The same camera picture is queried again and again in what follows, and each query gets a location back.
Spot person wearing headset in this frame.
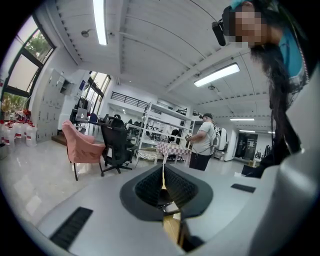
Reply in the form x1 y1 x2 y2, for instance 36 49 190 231
241 14 316 179

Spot person's head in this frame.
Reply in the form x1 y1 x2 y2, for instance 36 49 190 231
222 1 281 50

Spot black office chair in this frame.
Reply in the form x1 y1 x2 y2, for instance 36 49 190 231
100 117 139 177

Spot large black-framed window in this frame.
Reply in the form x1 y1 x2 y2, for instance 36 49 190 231
0 14 56 121

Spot checkered cloth table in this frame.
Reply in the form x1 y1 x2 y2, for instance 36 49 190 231
156 141 192 166

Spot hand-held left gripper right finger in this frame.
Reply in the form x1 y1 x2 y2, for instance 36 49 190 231
163 163 214 252

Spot group of red-labelled water jugs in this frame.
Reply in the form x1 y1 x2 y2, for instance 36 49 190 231
0 119 38 148

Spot white metal shelf rack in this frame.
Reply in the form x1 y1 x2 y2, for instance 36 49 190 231
136 102 196 163

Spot black mezzanine railing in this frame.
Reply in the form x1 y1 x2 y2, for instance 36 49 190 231
110 91 188 116

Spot brown wooden step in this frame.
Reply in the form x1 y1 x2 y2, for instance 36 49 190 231
51 134 68 146

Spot rattan chair patterned cushion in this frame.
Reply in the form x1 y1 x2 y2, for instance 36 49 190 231
137 147 163 162

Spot silver laptop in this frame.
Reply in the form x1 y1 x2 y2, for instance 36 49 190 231
76 107 88 121

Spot pink armchair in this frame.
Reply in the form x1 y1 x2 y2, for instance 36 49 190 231
61 119 106 181

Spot black head-worn camera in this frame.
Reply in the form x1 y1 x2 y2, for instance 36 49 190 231
211 18 227 47

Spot grey metal lockers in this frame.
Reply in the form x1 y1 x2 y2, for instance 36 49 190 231
36 68 66 143

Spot narrow black-framed window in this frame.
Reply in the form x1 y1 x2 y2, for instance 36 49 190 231
86 71 112 118

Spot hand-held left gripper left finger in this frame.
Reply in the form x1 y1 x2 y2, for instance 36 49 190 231
119 163 165 222

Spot person's blue shirt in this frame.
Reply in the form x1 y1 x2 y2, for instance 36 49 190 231
278 27 310 86

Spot black double door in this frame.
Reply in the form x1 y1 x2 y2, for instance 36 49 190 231
234 132 258 160

